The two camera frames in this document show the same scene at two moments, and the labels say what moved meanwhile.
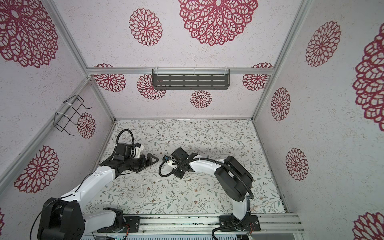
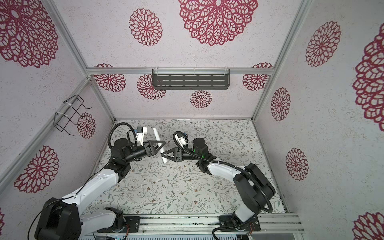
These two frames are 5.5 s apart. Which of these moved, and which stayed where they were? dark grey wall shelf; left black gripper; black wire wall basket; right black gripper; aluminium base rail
Moved: right black gripper; left black gripper
Stayed: black wire wall basket; dark grey wall shelf; aluminium base rail
